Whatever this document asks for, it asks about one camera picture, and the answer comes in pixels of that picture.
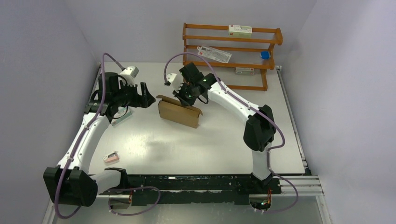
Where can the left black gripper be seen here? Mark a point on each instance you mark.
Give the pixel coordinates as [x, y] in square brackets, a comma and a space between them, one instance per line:
[143, 101]

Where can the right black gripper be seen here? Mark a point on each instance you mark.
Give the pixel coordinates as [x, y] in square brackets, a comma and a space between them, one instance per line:
[183, 101]

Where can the brown cardboard box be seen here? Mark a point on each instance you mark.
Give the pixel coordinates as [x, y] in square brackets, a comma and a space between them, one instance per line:
[171, 109]

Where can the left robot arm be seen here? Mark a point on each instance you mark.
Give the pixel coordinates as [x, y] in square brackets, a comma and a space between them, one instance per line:
[86, 139]

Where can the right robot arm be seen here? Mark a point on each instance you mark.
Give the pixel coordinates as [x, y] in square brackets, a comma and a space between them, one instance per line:
[259, 129]

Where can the white green box on table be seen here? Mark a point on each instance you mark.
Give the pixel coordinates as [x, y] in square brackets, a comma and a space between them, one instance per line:
[123, 114]

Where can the white box lower shelf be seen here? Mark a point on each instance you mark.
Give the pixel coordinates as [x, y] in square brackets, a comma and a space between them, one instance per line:
[244, 71]

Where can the white green box top shelf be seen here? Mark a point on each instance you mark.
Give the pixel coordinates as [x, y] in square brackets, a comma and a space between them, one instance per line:
[239, 31]

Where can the white flat package middle shelf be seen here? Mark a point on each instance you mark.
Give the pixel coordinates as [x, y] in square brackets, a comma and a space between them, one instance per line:
[214, 54]

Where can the orange wooden shelf rack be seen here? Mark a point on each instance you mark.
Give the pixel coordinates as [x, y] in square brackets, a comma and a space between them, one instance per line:
[245, 52]

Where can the pink white small object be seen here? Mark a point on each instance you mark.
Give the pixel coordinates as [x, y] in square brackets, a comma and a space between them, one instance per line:
[111, 157]

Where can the blue small cube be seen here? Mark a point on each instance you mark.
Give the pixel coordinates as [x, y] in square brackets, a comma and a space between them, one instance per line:
[265, 55]

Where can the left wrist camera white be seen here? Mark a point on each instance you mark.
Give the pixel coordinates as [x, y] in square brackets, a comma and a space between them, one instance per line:
[130, 73]

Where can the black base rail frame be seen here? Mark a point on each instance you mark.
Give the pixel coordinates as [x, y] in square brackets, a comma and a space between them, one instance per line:
[147, 189]

